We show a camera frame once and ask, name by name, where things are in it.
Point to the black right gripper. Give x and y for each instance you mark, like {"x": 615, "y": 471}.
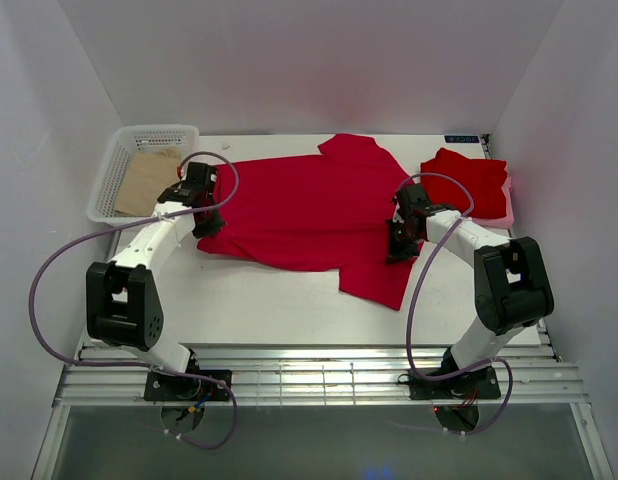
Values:
{"x": 394, "y": 252}

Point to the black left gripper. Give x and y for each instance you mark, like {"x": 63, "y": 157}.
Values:
{"x": 216, "y": 223}

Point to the red t shirt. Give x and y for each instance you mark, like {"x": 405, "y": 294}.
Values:
{"x": 448, "y": 172}
{"x": 315, "y": 213}

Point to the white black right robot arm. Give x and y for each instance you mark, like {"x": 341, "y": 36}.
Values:
{"x": 511, "y": 287}

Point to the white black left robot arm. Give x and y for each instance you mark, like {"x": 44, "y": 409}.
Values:
{"x": 123, "y": 307}

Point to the beige t shirt in basket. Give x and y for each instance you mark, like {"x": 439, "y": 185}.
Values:
{"x": 147, "y": 176}

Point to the white plastic basket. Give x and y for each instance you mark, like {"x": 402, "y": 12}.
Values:
{"x": 124, "y": 144}

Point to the folded red t shirt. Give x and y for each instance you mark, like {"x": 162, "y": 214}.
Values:
{"x": 448, "y": 172}

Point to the folded pink t shirt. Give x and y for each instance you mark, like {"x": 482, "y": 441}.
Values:
{"x": 496, "y": 210}

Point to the dark blue label sticker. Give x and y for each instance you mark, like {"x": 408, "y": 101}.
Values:
{"x": 461, "y": 139}

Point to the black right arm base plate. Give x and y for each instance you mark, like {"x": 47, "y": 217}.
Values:
{"x": 480, "y": 385}

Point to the aluminium table edge rail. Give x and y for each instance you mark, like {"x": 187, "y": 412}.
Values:
{"x": 311, "y": 376}

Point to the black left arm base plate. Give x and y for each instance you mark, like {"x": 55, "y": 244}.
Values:
{"x": 160, "y": 387}

